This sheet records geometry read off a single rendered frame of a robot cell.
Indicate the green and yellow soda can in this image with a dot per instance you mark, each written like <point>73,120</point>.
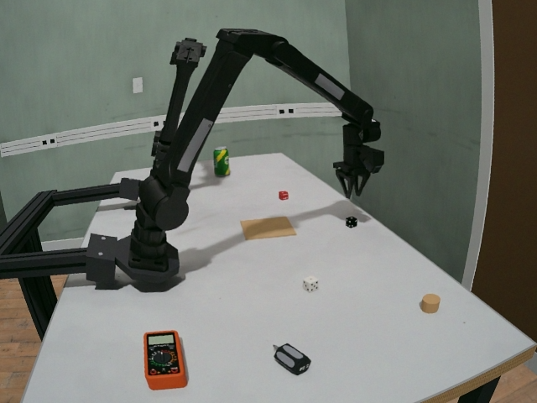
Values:
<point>221,161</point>

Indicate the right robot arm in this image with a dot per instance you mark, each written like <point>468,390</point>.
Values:
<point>163,195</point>

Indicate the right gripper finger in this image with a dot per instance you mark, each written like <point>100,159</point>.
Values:
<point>365,178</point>
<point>350,180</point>

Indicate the grey die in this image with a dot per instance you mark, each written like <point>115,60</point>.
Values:
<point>310,283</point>

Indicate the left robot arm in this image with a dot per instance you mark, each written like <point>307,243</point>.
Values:
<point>189,53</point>

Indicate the tan short cylinder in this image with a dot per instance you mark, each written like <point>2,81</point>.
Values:
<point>430,303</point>

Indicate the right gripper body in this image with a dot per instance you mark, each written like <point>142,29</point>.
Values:
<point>357,170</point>

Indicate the black die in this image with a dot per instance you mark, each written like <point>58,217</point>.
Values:
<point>351,222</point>

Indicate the orange digital multimeter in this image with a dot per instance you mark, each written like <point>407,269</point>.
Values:
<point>163,366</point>

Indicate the tan square mat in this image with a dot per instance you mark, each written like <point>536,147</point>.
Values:
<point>267,228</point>

